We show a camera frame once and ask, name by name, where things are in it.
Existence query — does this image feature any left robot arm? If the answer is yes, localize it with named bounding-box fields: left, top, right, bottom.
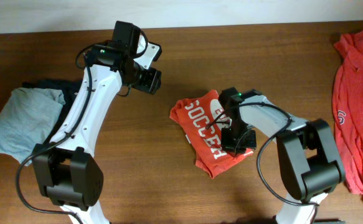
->
left=32, top=42, right=162, bottom=223

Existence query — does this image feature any navy folded garment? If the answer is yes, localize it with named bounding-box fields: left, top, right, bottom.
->
left=22, top=79, right=82, bottom=134

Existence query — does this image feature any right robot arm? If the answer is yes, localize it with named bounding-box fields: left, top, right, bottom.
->
left=214, top=87, right=346, bottom=223

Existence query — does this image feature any red crumpled shirt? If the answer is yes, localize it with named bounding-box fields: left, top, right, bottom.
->
left=332, top=31, right=363, bottom=195

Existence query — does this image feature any grey folded shirt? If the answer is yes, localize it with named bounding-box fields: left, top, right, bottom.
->
left=0, top=88, right=65, bottom=162

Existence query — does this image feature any right black cable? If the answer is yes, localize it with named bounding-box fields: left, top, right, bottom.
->
left=205, top=101, right=321, bottom=224

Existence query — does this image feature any black cable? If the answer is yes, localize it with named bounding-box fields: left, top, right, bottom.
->
left=205, top=101, right=321, bottom=224
left=15, top=29, right=149, bottom=224

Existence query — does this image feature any left black cable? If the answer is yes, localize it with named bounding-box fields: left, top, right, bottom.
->
left=15, top=29, right=149, bottom=224

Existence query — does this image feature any orange FRAM t-shirt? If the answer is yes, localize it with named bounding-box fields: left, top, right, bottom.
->
left=169, top=90, right=253, bottom=179

